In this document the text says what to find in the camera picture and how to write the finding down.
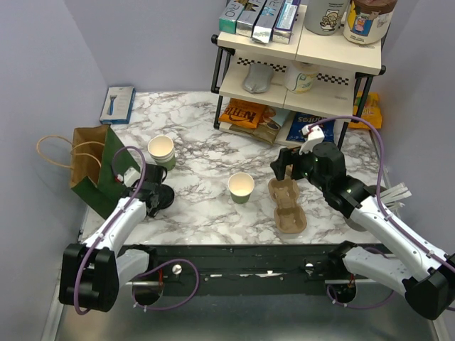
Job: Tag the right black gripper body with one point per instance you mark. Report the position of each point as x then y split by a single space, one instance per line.
303 165

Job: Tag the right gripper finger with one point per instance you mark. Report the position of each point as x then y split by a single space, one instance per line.
283 160
289 171

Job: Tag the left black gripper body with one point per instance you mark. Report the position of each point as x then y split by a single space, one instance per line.
153 209

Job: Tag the black plastic lid stack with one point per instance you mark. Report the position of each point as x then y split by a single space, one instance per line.
166 197

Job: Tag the single green paper cup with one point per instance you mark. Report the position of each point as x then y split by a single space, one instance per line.
241 186

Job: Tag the green paper cup stack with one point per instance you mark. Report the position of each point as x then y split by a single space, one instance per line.
162 151

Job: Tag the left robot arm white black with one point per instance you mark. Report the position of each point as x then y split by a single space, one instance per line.
93 271

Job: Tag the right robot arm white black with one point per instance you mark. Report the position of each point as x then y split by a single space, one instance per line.
420 272

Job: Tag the front brown pulp cup carrier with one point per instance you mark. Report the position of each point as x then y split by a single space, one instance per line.
289 216

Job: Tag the blue doritos chips bag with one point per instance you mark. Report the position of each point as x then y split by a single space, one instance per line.
301 120

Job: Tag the brown paper bag green side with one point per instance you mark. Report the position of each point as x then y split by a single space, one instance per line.
92 166

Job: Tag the orange kettle chips bag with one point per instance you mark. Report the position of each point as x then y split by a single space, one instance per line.
243 113

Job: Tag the yellow snack bag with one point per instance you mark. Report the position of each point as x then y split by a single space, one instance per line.
371 111

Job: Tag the grey cup with straws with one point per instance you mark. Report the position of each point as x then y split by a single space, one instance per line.
391 198

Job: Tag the cream black tiered shelf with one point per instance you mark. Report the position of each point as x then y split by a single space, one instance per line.
326 76

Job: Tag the white paper roll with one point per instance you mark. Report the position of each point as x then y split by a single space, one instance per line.
300 76

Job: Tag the blue razor package box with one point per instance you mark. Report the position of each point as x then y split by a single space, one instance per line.
118 105

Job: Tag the white blue toothpaste box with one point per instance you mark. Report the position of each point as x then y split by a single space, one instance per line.
283 27

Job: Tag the silver blue toothpaste box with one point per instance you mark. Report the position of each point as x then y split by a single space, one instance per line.
262 31

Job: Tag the grey cartoon mug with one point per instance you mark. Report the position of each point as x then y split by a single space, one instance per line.
323 17

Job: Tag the white cartoon canister brown lid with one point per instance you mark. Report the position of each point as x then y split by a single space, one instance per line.
367 22

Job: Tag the teal toothpaste box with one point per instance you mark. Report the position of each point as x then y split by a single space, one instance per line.
228 19

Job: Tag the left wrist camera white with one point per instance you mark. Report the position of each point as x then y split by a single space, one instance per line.
129 177

